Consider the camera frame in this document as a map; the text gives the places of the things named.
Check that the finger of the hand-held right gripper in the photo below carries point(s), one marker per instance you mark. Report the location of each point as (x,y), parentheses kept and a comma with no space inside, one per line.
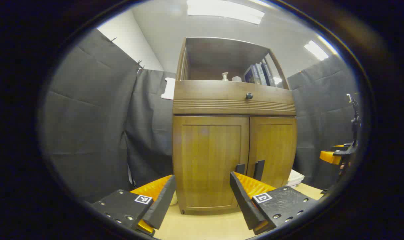
(330,157)
(346,145)

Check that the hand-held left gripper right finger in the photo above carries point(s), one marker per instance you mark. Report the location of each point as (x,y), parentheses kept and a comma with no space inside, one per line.
(243,203)

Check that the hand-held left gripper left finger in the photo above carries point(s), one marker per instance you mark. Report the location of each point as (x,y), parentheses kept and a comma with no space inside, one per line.
(162,206)

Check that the wooden cabinet door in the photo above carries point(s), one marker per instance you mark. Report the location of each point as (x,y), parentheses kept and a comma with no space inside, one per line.
(275,146)
(205,156)

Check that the brown wooden shoe cabinet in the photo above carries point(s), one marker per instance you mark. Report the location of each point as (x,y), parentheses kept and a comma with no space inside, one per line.
(208,50)

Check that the black backdrop cloth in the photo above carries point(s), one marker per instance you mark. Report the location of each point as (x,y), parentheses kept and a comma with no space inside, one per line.
(88,116)
(321,110)

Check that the cream cardboard box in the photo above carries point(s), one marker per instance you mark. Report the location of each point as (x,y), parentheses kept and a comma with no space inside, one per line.
(296,175)

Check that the white flat box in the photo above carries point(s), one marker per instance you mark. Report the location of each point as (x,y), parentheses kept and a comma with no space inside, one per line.
(292,183)

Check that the ceiling light panel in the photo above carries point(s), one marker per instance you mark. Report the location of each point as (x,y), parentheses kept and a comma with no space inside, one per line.
(316,50)
(225,10)

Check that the dark blue book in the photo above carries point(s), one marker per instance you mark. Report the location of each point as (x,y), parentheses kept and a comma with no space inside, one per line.
(268,74)
(251,75)
(260,74)

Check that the black round drawer knob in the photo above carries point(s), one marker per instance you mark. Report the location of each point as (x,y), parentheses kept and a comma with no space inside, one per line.
(249,96)

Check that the white plastic board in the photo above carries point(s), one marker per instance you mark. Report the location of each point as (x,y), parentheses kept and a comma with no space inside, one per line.
(169,89)

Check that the small white container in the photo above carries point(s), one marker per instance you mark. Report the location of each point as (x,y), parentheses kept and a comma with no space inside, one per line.
(236,79)

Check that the black binder clip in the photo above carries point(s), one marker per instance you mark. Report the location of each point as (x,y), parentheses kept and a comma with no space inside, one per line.
(139,63)
(141,69)

